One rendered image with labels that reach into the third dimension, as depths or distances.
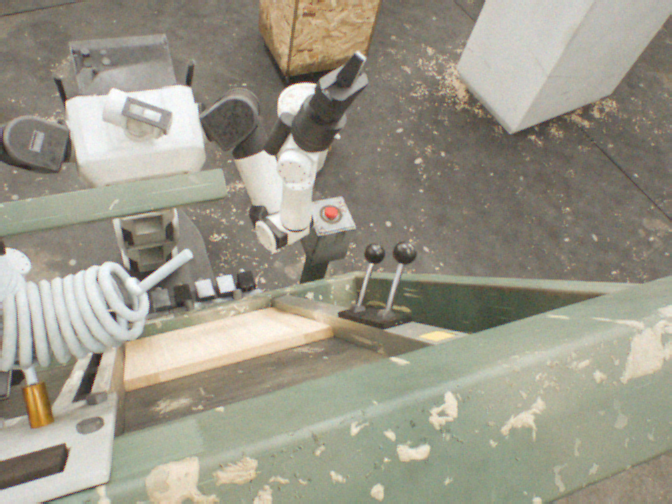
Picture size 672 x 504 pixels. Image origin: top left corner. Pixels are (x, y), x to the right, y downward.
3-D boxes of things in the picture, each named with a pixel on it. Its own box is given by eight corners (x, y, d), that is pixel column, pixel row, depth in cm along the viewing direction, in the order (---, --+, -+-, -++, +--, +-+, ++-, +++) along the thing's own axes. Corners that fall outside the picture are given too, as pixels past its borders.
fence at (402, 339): (291, 309, 156) (288, 294, 156) (508, 374, 66) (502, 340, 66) (273, 313, 154) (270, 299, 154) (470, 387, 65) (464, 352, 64)
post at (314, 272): (297, 335, 248) (326, 238, 186) (302, 347, 246) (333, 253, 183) (284, 338, 246) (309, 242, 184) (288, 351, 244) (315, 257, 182)
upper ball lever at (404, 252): (389, 325, 92) (413, 245, 93) (400, 328, 88) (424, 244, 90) (368, 319, 91) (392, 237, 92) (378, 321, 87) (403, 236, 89)
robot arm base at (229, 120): (216, 143, 143) (201, 96, 138) (267, 130, 142) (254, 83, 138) (208, 156, 129) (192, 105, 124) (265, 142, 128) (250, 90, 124)
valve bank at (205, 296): (258, 287, 193) (264, 249, 173) (271, 325, 186) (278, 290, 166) (99, 324, 177) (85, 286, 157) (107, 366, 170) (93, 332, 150)
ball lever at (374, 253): (361, 318, 103) (382, 246, 105) (369, 320, 100) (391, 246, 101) (342, 312, 102) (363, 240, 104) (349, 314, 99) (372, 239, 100)
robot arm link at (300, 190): (312, 153, 113) (308, 200, 124) (322, 124, 119) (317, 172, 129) (280, 146, 114) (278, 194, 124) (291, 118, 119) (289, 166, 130)
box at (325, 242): (332, 229, 188) (342, 194, 174) (345, 259, 183) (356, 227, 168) (297, 236, 185) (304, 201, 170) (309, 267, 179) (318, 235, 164)
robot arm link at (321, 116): (382, 88, 107) (352, 130, 116) (344, 53, 107) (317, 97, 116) (346, 114, 99) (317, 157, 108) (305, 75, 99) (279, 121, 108)
